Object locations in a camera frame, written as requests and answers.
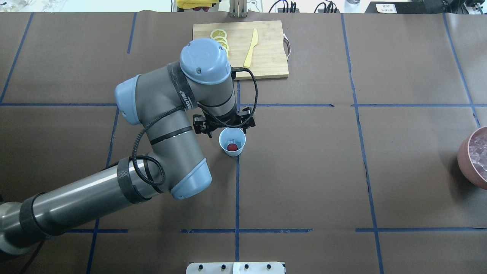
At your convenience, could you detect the pink bowl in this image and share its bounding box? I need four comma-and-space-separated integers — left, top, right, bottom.
457, 126, 487, 190

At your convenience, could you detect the aluminium frame post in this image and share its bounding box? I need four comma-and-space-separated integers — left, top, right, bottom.
229, 0, 248, 18

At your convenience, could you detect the yellow plastic knife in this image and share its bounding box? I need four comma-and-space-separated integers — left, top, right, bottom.
243, 28, 259, 69

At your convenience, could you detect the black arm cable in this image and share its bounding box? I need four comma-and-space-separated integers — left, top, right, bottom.
131, 67, 259, 187

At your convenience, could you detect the light blue cup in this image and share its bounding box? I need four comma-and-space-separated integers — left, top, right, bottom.
218, 127, 246, 157

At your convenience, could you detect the clear ice cubes pile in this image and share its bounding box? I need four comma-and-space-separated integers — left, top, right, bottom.
468, 134, 487, 180

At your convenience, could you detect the red strawberry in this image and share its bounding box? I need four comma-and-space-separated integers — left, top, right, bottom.
226, 143, 239, 151

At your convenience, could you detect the yellow cloth bag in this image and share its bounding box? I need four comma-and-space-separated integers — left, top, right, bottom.
176, 0, 221, 10

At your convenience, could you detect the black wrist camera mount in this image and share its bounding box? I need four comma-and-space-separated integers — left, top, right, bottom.
193, 107, 256, 138

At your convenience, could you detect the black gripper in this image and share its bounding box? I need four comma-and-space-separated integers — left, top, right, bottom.
205, 103, 240, 130

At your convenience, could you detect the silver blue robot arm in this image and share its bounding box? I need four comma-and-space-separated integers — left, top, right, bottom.
1, 38, 242, 260

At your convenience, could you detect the white camera stand pillar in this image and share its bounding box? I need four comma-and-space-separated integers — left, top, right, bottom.
186, 261, 287, 274

